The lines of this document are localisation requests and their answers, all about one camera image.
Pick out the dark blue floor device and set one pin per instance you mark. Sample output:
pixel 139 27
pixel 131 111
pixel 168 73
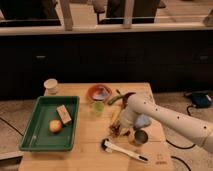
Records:
pixel 201 100

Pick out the green plastic tray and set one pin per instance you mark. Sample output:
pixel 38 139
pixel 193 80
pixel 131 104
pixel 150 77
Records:
pixel 39 137

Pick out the dark eggplant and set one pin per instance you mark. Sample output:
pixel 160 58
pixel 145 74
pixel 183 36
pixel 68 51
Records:
pixel 125 98

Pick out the yellow red apple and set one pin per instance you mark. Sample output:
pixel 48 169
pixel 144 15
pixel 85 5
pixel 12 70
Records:
pixel 55 126

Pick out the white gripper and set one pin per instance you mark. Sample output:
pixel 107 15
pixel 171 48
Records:
pixel 127 118

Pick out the orange bowl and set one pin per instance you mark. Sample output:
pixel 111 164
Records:
pixel 99 92

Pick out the dark red grape bunch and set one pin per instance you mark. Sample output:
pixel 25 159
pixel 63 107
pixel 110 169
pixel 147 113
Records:
pixel 117 130

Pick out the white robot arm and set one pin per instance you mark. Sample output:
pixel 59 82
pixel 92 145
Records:
pixel 198 131

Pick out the green cucumber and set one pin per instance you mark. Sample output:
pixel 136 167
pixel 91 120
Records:
pixel 114 99

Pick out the white paper cup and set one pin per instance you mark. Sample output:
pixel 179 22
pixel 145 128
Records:
pixel 51 86

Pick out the green plastic cup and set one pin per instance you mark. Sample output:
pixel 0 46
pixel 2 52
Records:
pixel 97 107

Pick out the blue cloth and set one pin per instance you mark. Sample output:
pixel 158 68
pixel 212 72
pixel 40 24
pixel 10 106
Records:
pixel 142 121

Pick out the beige sponge block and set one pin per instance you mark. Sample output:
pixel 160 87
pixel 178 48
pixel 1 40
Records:
pixel 64 114

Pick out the metal cup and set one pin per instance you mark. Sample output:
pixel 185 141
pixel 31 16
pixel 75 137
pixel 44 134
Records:
pixel 140 137

